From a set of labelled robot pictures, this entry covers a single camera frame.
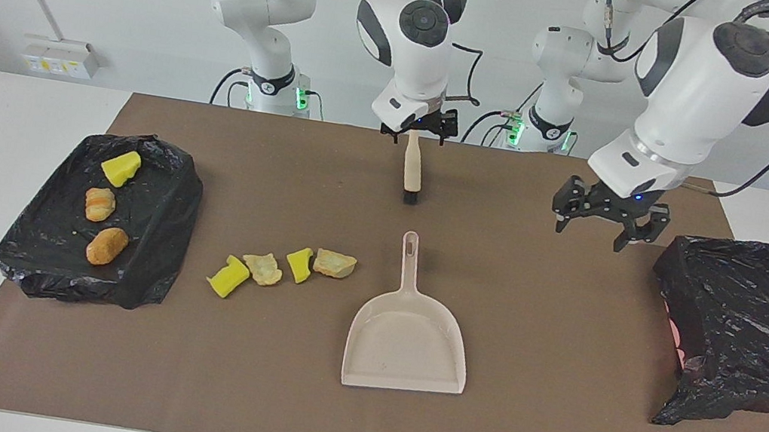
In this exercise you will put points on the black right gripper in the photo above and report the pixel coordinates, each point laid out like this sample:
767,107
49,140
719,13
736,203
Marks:
417,122

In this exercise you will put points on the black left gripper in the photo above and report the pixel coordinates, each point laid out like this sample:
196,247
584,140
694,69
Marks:
622,207

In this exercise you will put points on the beige hand brush black bristles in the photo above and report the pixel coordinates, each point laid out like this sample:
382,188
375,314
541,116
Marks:
412,167

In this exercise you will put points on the large beige scrap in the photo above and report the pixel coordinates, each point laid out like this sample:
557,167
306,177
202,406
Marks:
335,263

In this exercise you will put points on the small yellow sponge dark edge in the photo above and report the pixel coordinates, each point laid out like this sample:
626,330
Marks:
298,265

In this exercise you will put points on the small beige scrap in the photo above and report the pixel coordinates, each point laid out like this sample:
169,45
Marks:
262,269

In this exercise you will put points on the beige plastic dustpan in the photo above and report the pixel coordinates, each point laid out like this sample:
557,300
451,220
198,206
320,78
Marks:
407,341

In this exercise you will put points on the large yellow sponge piece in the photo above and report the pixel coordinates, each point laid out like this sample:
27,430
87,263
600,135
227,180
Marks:
228,278

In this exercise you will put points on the plain yellow sponge piece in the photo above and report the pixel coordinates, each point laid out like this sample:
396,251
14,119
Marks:
121,168

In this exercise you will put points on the striped croissant toy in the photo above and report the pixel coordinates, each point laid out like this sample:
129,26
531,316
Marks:
99,204

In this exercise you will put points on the brown bread roll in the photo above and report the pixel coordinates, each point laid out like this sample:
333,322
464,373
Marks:
107,246

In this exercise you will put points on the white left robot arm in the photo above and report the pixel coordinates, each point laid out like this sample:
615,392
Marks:
693,87

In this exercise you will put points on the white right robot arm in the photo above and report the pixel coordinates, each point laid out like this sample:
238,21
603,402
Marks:
417,46

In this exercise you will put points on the black bag lined pink bin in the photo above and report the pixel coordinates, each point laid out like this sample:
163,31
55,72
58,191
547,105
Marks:
757,325

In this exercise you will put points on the white wall outlet box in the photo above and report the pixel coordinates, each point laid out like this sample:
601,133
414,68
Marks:
61,57

